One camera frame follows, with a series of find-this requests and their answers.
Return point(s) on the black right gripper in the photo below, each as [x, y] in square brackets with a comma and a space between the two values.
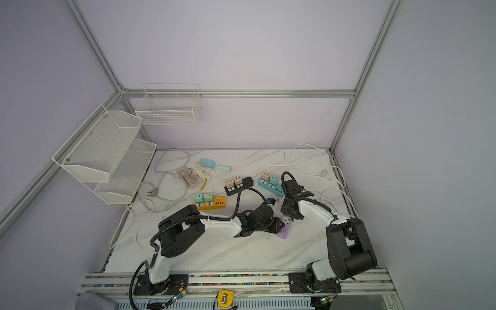
[283, 208]

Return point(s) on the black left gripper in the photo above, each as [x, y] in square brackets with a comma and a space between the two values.
[276, 222]

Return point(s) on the purple power strip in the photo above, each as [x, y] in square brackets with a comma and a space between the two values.
[287, 221]

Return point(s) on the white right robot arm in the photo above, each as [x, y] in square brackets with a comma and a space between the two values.
[350, 251]

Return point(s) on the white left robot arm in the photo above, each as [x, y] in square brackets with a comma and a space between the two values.
[180, 231]

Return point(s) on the pink plug right on black strip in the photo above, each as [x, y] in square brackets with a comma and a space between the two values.
[238, 180]

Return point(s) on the pink plug on black strip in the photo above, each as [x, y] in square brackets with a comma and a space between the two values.
[231, 185]
[238, 180]

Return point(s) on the pink plug left on black strip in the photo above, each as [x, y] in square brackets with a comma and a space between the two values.
[231, 185]

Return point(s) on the green plug right on orange strip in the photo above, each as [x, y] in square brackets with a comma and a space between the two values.
[208, 198]

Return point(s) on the green plug on orange strip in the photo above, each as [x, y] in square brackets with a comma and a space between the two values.
[208, 198]
[198, 199]

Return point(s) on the green plug left on orange strip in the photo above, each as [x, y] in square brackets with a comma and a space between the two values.
[198, 199]

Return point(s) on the teal power strip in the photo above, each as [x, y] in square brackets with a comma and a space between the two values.
[273, 189]

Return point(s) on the black power strip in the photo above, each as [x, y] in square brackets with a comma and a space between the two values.
[247, 183]

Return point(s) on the orange power strip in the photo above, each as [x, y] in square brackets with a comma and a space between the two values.
[219, 203]

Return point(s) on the yellow tape measure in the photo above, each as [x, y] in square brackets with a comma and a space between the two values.
[225, 299]

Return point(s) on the beige power strip bundle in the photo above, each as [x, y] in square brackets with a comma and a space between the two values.
[196, 177]

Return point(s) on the white mesh two-tier shelf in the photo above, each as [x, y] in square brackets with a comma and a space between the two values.
[107, 156]

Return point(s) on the grey cloth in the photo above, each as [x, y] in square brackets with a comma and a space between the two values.
[93, 301]

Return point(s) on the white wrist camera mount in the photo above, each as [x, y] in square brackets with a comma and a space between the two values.
[271, 202]

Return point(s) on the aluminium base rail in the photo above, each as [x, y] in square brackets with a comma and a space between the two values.
[253, 290]

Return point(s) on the white wire basket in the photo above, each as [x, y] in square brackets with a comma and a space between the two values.
[170, 104]

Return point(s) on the aluminium frame corner post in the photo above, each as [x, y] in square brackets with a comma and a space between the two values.
[379, 42]

